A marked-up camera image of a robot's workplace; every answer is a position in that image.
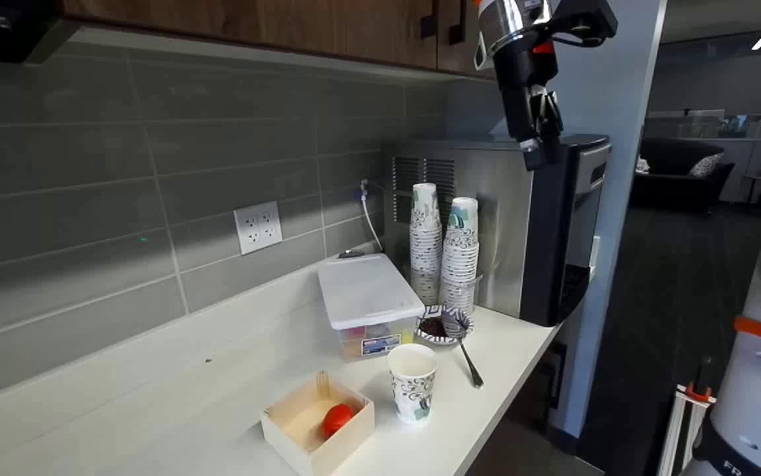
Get thin white appliance cable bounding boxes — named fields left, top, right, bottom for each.
left=335, top=177, right=388, bottom=263

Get white wall outlet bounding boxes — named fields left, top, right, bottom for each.
left=231, top=198, right=286, bottom=257

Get patterned paper bowl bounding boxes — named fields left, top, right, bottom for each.
left=412, top=305, right=473, bottom=350

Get black open shelf unit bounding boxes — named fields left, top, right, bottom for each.
left=0, top=0, right=79, bottom=66

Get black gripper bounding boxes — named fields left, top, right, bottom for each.
left=488, top=33, right=569, bottom=146

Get wooden cabinet door black handle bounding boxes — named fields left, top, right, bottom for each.
left=437, top=0, right=488, bottom=78
left=60, top=0, right=441, bottom=74

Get white and orange stand legs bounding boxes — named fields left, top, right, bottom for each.
left=655, top=379, right=720, bottom=476

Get black coffee machine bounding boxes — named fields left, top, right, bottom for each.
left=385, top=129, right=615, bottom=330

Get metal spoon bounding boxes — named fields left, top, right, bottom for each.
left=446, top=316, right=488, bottom=391

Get dark sofa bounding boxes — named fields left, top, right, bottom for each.
left=629, top=136, right=737, bottom=215

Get tall stack of paper cups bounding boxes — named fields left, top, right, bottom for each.
left=440, top=194, right=483, bottom=317
left=407, top=179, right=446, bottom=308

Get white pillow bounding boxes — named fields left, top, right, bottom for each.
left=688, top=152, right=728, bottom=182

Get clear plastic container white lid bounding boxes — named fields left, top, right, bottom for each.
left=314, top=252, right=428, bottom=363

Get red ball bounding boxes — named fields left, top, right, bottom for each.
left=319, top=402, right=363, bottom=441

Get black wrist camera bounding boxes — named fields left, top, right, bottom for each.
left=552, top=0, right=622, bottom=49

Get patterned paper cup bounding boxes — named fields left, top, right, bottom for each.
left=385, top=341, right=441, bottom=427

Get shallow wooden box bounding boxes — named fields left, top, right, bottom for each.
left=259, top=367, right=377, bottom=476

